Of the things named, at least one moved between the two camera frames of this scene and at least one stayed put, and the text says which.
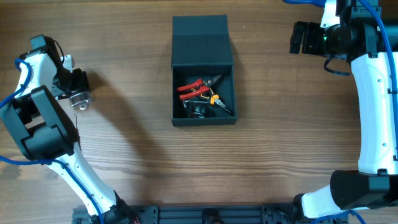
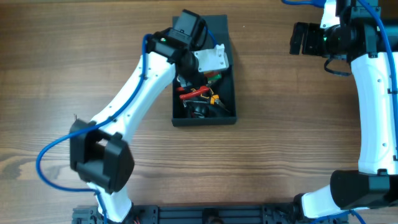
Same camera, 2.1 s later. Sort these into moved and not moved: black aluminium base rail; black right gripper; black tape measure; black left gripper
Moved: black left gripper
Not moved: black tape measure; black right gripper; black aluminium base rail
